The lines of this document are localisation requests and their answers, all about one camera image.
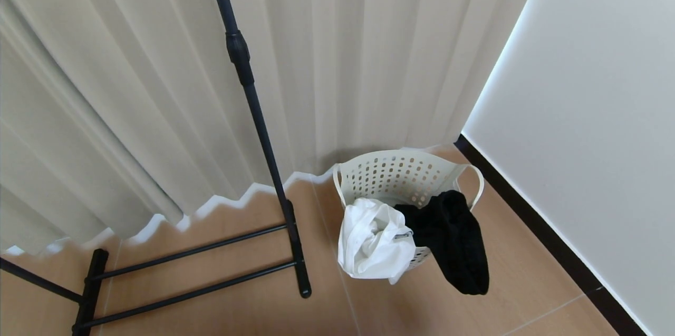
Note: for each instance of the black shorts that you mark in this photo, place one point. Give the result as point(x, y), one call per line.
point(459, 246)

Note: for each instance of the white laundry basket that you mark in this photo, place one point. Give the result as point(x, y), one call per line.
point(369, 167)

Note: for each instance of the black clothes rack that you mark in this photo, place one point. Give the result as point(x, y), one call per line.
point(237, 51)

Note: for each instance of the beige curtain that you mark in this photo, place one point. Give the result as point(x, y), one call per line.
point(343, 61)

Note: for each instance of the white garment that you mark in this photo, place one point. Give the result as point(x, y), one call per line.
point(369, 241)

